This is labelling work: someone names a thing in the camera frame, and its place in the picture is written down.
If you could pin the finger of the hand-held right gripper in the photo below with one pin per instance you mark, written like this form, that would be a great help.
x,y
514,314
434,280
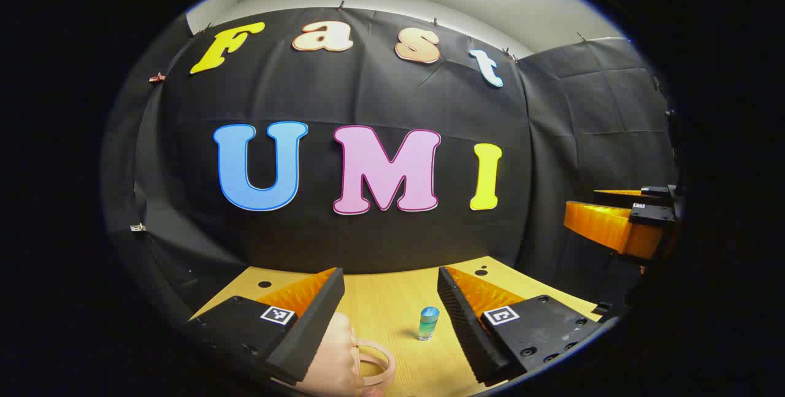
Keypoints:
x,y
613,228
653,191

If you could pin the red clip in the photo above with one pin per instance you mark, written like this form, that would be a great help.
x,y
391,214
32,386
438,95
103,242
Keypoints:
x,y
157,78

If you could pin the pink suitcase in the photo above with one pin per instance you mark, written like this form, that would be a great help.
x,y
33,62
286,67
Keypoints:
x,y
334,354

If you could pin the small teal blue-capped bottle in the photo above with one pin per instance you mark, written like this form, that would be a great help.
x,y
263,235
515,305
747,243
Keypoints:
x,y
428,324

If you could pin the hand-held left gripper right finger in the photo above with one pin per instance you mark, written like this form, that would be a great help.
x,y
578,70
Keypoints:
x,y
463,323

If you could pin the silver clip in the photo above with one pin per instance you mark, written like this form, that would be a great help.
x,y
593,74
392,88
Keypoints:
x,y
138,227

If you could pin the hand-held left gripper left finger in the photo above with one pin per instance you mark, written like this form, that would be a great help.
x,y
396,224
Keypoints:
x,y
310,329

